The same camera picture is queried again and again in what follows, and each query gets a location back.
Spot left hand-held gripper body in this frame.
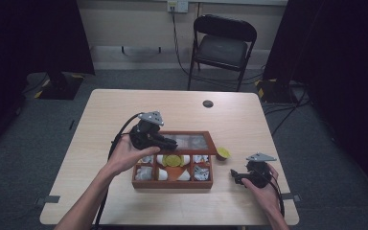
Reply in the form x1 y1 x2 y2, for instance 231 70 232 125
128 110 166 151

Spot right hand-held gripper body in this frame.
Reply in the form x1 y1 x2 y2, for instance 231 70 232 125
244 152 278 189

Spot wooden compartment box with lid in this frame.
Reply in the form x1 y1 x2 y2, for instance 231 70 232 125
131 129 219 190

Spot person's right hand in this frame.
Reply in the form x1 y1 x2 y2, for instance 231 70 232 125
241 163 285 214

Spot person's left hand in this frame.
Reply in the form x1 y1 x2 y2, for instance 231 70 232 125
106 133 162 176

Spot yellow lidded capsule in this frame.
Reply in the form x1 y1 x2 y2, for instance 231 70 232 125
215 147 232 162
161 154 185 168

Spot black stand base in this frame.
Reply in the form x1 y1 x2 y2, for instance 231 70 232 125
37 71 84 101
254 78 302 104

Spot black folding chair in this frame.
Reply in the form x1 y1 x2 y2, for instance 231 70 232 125
187 13 259 93

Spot dark curtain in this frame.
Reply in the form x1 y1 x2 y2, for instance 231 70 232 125
0 0 96 161
263 0 368 199

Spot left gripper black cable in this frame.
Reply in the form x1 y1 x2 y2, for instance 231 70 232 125
93 112 146 230

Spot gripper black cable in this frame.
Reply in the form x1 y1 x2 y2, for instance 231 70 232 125
261 172 286 219
93 112 146 230

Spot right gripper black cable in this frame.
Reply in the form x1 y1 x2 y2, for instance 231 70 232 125
261 172 286 219

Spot black floor cables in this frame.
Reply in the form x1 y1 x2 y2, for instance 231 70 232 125
263 85 312 136

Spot white wall outlet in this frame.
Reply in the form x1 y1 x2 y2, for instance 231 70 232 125
167 0 190 14

